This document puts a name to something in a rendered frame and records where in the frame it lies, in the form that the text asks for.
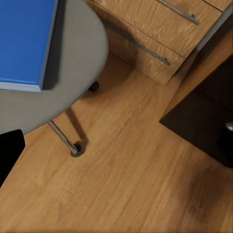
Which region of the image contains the folder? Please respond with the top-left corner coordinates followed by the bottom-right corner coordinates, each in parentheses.
top-left (0, 0), bottom-right (58, 92)

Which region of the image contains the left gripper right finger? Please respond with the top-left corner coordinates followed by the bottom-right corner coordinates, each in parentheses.
top-left (217, 129), bottom-right (233, 168)

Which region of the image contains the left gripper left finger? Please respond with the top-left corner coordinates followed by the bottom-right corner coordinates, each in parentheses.
top-left (0, 129), bottom-right (25, 187)

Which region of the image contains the swivel chair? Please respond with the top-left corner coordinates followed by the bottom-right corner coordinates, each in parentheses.
top-left (0, 0), bottom-right (109, 158)

